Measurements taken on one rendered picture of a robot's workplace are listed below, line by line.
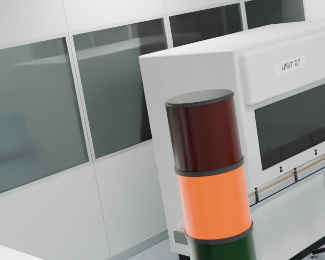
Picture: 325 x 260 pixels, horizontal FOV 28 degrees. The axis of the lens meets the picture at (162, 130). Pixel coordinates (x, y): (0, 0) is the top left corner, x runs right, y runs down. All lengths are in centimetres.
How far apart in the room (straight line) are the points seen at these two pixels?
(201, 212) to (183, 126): 6
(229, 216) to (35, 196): 530
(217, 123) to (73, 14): 552
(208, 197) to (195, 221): 2
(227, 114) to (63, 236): 554
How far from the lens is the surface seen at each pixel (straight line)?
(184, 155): 45
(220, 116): 44
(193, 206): 46
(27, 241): 576
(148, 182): 651
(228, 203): 45
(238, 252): 47
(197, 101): 44
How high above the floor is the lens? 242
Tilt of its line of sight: 12 degrees down
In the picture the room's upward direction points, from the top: 9 degrees counter-clockwise
